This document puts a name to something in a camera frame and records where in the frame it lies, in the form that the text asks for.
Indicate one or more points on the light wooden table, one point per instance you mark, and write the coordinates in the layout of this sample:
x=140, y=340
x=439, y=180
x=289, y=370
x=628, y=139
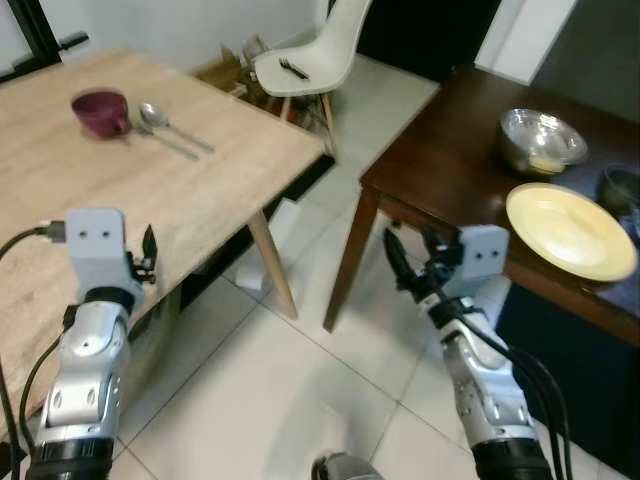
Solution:
x=150, y=190

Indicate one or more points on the beige round chair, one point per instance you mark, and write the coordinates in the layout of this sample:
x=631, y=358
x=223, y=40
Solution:
x=155, y=345

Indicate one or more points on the dark brown wooden table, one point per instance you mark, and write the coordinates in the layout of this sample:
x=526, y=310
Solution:
x=440, y=170

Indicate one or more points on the slim silver metal cutlery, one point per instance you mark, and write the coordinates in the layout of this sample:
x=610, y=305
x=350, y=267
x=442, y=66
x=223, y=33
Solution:
x=165, y=142

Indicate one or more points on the dark green cup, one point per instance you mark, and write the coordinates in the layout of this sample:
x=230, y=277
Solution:
x=620, y=190

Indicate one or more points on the silver metal spoon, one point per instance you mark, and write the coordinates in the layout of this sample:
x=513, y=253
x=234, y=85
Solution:
x=152, y=114

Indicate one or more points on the pale yellow plate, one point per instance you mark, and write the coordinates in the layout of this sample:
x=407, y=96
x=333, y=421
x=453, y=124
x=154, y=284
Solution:
x=570, y=232

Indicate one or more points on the stainless steel bowl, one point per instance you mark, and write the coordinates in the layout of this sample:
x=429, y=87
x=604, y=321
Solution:
x=525, y=135

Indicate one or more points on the dark blue cabinet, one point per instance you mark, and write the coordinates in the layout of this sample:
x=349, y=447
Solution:
x=590, y=400

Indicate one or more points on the wooden rack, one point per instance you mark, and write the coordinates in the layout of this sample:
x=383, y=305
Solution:
x=225, y=75

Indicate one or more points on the grey robot leg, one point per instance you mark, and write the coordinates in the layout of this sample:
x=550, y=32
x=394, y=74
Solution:
x=345, y=468

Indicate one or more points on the white plastic chair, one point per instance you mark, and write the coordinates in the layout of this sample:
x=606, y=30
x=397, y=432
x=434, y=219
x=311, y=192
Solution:
x=335, y=50

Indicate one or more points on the black fork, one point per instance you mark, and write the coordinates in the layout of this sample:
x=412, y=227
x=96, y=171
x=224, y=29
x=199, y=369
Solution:
x=293, y=68

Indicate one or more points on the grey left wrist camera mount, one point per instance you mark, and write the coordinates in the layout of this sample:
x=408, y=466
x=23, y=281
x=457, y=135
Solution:
x=95, y=245

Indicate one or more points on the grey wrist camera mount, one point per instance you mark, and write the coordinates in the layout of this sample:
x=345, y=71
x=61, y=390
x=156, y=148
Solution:
x=95, y=245
x=485, y=252

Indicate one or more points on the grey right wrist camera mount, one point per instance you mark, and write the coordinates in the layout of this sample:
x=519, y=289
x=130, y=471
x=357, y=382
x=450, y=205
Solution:
x=485, y=252

